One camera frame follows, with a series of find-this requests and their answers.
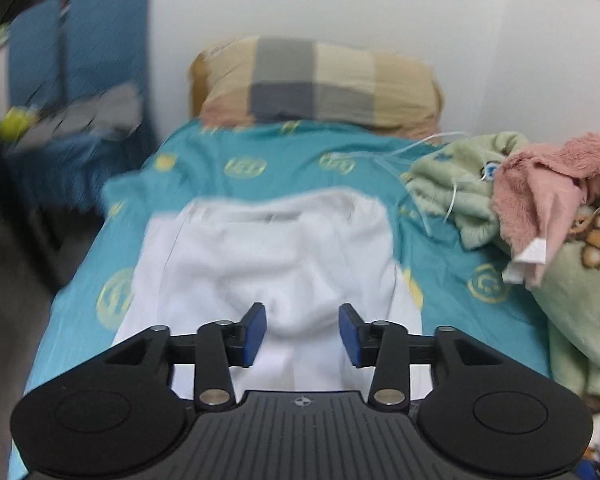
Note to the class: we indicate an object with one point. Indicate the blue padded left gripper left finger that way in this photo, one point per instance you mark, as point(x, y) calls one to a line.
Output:
point(214, 349)

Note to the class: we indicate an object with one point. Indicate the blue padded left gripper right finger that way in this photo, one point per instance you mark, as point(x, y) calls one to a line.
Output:
point(390, 350)

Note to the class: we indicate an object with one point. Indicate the white cotton pants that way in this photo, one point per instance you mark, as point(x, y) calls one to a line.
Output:
point(302, 257)

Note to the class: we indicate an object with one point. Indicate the teal patterned bed sheet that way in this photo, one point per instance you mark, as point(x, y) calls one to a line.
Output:
point(102, 408)

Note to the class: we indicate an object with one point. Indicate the green fleece cartoon blanket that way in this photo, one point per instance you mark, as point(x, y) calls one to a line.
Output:
point(456, 183)

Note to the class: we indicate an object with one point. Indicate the pink fuzzy garment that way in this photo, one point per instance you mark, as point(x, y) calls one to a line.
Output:
point(537, 193)

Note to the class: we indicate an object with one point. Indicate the grey folded cloth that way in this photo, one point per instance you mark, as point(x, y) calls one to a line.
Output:
point(112, 115)

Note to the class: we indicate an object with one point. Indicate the plaid beige grey pillow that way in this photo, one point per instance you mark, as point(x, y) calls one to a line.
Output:
point(264, 80)

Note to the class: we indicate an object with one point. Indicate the yellow green toy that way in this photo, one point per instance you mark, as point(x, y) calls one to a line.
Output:
point(16, 122)

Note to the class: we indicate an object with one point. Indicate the blue covered chair right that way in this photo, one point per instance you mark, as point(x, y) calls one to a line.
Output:
point(103, 43)

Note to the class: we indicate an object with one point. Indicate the blue covered chair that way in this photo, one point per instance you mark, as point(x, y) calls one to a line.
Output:
point(33, 65)
point(103, 43)

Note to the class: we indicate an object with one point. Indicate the blue covered chair left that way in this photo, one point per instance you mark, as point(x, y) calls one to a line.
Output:
point(33, 65)

